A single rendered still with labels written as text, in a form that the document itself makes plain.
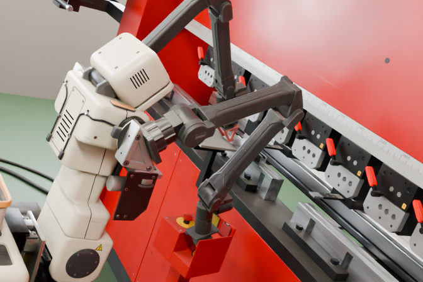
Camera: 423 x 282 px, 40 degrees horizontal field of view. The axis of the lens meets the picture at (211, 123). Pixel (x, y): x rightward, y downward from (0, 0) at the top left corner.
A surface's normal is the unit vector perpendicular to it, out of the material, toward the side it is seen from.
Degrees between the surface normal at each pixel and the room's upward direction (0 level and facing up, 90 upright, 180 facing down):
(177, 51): 90
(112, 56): 48
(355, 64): 90
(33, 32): 90
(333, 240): 90
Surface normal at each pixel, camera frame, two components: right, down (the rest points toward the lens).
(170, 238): -0.71, -0.04
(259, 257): -0.83, -0.14
